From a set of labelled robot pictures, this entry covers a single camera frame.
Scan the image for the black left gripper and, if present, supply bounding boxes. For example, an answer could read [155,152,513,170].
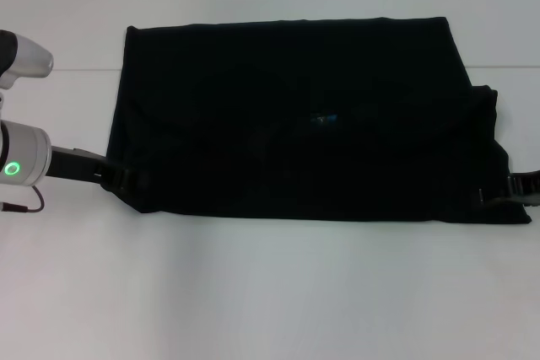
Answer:
[45,146,152,193]

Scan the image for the black shirt with FREE print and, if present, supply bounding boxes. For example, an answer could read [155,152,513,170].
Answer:
[105,16,533,225]

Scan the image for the grey cable with red sleeve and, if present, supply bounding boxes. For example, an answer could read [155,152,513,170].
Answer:
[0,185,46,214]

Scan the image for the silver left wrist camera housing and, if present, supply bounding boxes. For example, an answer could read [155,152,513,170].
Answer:
[0,30,55,92]

